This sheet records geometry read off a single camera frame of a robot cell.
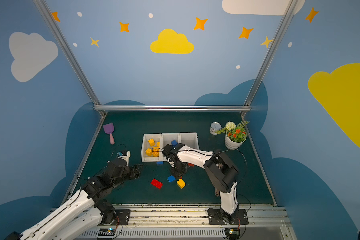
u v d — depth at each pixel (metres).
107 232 0.73
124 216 0.75
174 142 1.02
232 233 0.73
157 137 1.05
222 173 0.49
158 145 0.94
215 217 0.75
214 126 1.07
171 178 0.86
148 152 0.95
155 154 0.94
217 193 0.82
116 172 0.58
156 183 0.84
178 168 0.76
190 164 0.60
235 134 0.89
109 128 1.12
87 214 0.60
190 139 1.04
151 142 1.01
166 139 1.04
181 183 0.84
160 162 0.92
